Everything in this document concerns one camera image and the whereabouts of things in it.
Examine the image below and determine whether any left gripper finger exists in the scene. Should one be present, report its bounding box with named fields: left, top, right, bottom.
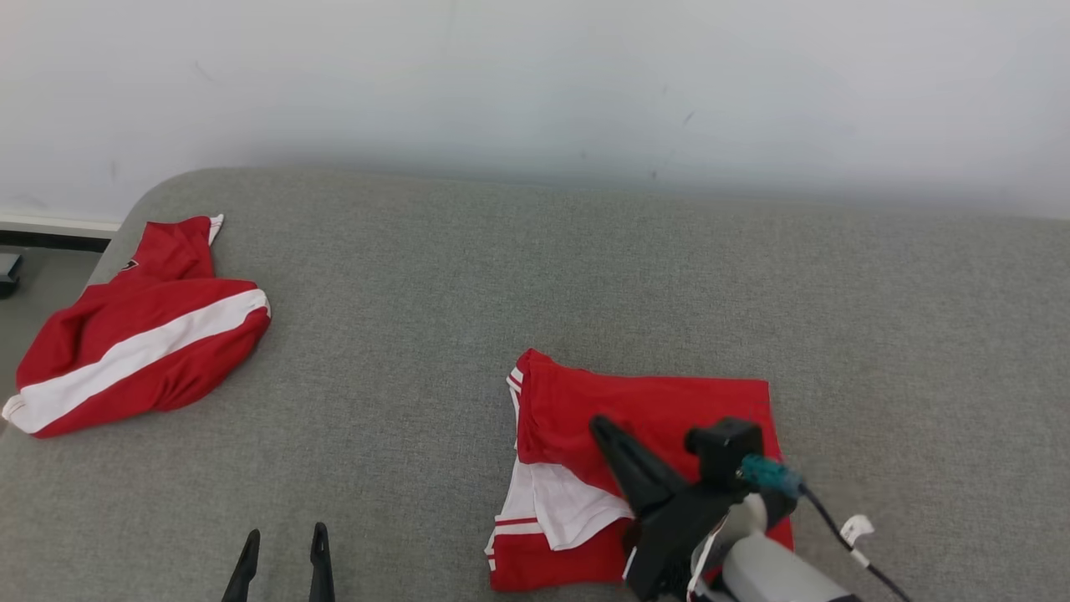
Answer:
left=309, top=523, right=335, bottom=602
left=222, top=529, right=262, bottom=602

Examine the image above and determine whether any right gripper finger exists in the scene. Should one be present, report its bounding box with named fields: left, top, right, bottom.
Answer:
left=589, top=416, right=690, bottom=523

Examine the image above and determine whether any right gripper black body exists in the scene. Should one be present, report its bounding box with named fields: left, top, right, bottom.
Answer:
left=623, top=489, right=738, bottom=602

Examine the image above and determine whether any red jersey with white trim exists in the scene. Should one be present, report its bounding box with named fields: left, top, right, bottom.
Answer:
left=485, top=349, right=795, bottom=593

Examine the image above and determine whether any white baseboard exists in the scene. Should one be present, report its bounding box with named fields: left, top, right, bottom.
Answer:
left=0, top=212, right=123, bottom=240

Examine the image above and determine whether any teal cable connector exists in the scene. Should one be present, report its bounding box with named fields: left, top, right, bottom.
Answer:
left=740, top=455, right=805, bottom=496

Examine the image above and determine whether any thin black cable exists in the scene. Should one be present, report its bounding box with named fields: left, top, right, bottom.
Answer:
left=797, top=483, right=914, bottom=602

